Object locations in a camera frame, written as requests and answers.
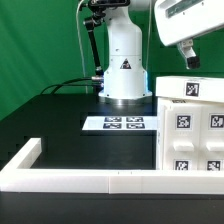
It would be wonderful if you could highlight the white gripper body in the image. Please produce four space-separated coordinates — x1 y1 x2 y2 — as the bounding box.
154 0 224 46

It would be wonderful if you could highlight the white marker base plate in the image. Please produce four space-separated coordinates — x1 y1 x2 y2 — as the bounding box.
82 116 157 131

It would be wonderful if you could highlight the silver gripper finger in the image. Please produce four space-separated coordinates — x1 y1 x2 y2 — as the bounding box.
177 39 200 69

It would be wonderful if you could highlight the white L-shaped frame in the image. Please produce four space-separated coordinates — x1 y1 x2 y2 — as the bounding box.
0 138 224 195

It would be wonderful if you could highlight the white cable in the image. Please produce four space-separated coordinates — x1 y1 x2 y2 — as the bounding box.
75 0 90 95

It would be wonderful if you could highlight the white block with markers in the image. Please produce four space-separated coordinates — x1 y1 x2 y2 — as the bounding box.
156 76 224 103

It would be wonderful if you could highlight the white cabinet box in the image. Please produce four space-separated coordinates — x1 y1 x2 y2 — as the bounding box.
156 98 224 171

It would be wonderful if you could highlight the small white cabinet door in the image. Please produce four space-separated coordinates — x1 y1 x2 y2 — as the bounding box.
163 103 201 171

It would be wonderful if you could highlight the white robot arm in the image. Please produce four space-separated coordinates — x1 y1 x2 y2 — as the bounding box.
99 0 224 105

